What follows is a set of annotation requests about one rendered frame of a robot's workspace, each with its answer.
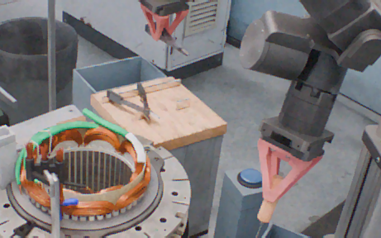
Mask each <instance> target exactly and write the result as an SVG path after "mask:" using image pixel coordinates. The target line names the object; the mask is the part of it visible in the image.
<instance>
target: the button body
mask: <svg viewBox="0 0 381 238"><path fill-rule="evenodd" d="M245 169H257V170H258V171H259V172H260V173H262V171H261V168H260V167H259V166H258V165H256V166H252V167H245V168H242V169H236V170H229V171H226V172H225V173H224V177H223V181H222V189H221V196H220V200H219V208H218V212H217V219H216V227H215V231H214V235H213V238H255V237H256V236H257V234H258V230H259V228H260V226H261V225H260V220H259V219H258V213H259V211H260V208H261V204H262V202H263V201H264V198H263V189H262V188H246V187H244V186H243V185H241V184H240V183H239V182H238V180H237V175H238V173H239V172H240V171H242V170H245ZM268 228H269V222H267V223H264V225H263V226H261V229H260V231H259V234H258V237H257V238H261V237H262V236H263V235H264V233H265V232H266V231H267V229H268Z"/></svg>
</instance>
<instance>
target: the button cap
mask: <svg viewBox="0 0 381 238"><path fill-rule="evenodd" d="M240 179H241V181H242V182H244V183H246V184H248V185H259V184H261V183H262V173H260V172H259V171H258V170H257V169H245V170H242V171H241V176H240Z"/></svg>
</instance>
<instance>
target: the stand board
mask: <svg viewBox="0 0 381 238"><path fill-rule="evenodd" d="M170 80H176V79H174V78H173V77H167V78H164V79H159V80H153V81H149V82H147V83H143V84H142V86H143V87H148V86H151V85H154V84H157V83H165V82H168V81H170ZM136 88H137V84H136V85H132V86H130V87H124V88H118V89H115V90H113V92H115V93H122V92H125V91H127V90H131V89H136ZM102 96H107V91H106V92H102V93H95V94H92V95H91V105H92V106H93V108H94V109H95V110H96V111H97V112H98V113H99V114H100V115H101V116H102V118H103V119H104V120H106V121H109V122H111V123H112V124H116V125H118V126H120V127H122V128H124V129H125V130H127V131H129V132H131V133H133V135H134V134H135V133H136V134H137V135H139V136H144V137H145V138H147V139H150V140H152V141H153V142H154V146H153V147H154V148H155V149H158V148H159V147H161V146H162V147H163V148H164V149H166V150H167V151H168V150H172V149H177V148H179V147H181V146H184V145H190V144H192V143H195V142H199V141H201V140H206V139H210V138H213V137H214V136H220V135H223V134H226V129H227V123H226V121H223V119H222V118H221V117H219V116H218V115H217V114H216V113H215V112H214V111H212V110H211V108H209V107H207V105H205V104H204V103H203V102H201V100H199V99H198V98H197V97H196V96H194V95H193V94H192V93H190V92H189V91H188V89H186V88H185V87H184V86H183V85H182V84H180V86H175V87H172V88H167V89H161V90H159V91H155V92H152V93H147V94H146V97H147V101H148V108H151V111H152V112H154V113H155V114H157V115H158V116H159V117H160V119H159V118H157V117H155V116H153V115H152V114H150V119H151V121H148V119H147V118H145V119H142V120H139V121H136V110H135V109H133V108H129V107H128V106H126V105H123V104H122V105H118V104H117V103H116V102H106V103H102ZM185 98H191V101H190V107H188V108H183V109H179V110H176V101H179V100H182V99H185ZM125 100H127V101H128V102H133V103H134V104H135V105H139V106H141V107H143V108H144V106H143V104H142V102H140V101H139V100H141V101H142V99H141V97H140V95H139V96H133V97H130V98H125Z"/></svg>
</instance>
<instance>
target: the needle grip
mask: <svg viewBox="0 0 381 238"><path fill-rule="evenodd" d="M282 181H283V176H280V175H277V174H276V175H273V177H272V178H271V189H272V190H275V189H276V188H277V186H278V185H279V184H280V183H281V182H282ZM278 200H279V198H278V199H276V201H275V202H268V200H266V199H264V201H263V202H262V204H261V208H260V211H259V213H258V219H259V220H261V221H263V222H265V223H267V222H270V220H271V217H272V216H273V212H274V209H275V208H276V204H277V202H278Z"/></svg>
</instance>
